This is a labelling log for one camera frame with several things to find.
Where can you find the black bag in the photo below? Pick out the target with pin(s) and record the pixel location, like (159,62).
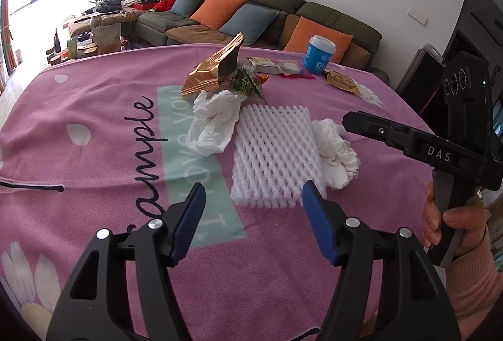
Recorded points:
(108,4)

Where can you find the group of lidded jars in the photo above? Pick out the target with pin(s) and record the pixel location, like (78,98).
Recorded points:
(88,50)

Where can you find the dark glass coffee table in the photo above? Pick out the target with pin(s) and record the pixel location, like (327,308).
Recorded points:
(125,44)

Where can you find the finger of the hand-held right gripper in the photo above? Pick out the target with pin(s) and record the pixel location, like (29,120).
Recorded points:
(377,131)

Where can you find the white wall switch plate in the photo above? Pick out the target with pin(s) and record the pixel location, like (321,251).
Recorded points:
(417,15)

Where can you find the green snack wrapper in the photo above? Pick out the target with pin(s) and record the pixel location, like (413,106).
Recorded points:
(245,83)

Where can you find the crumpled white tissue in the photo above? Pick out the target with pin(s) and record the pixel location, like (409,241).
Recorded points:
(338,156)
(214,121)

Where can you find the large gold foil wrapper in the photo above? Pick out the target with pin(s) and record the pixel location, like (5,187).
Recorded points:
(204,77)

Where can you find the person's right forearm pink sleeve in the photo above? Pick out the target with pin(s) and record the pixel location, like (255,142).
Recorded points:
(475,286)

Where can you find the small gold foil wrapper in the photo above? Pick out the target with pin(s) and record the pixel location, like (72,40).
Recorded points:
(342,81)

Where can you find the person's right hand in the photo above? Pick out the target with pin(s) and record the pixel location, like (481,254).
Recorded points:
(471,223)

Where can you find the dark furniture piece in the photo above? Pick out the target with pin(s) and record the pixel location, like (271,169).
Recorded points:
(416,77)

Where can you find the large blue cushion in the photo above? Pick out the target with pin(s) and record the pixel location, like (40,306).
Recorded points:
(247,22)

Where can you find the pink floral blanket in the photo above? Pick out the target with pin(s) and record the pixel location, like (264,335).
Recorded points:
(98,168)

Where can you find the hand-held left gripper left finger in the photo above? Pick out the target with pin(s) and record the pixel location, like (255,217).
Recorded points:
(188,223)

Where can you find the orange cushion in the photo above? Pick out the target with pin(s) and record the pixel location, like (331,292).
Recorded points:
(216,9)
(298,34)

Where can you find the clear wrapper brown label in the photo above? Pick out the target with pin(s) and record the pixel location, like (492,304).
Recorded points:
(261,63)

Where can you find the red cloth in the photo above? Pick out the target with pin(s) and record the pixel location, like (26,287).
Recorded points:
(163,5)

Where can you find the blue paper cup white lid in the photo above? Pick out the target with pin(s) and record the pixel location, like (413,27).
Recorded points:
(317,58)

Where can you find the kraft paper bag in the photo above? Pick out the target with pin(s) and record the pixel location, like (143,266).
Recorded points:
(104,36)

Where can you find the white foam fruit net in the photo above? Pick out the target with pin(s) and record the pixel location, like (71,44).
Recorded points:
(275,152)

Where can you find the orange peel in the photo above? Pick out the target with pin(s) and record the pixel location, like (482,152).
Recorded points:
(263,79)

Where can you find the orange and grey curtain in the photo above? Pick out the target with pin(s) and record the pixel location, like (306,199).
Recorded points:
(10,11)

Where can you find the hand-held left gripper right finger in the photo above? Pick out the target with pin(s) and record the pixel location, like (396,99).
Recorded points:
(318,223)

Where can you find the clear wrapper red edge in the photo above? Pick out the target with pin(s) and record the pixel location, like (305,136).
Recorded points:
(294,68)

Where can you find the green carton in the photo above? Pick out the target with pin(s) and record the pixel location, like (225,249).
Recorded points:
(72,48)

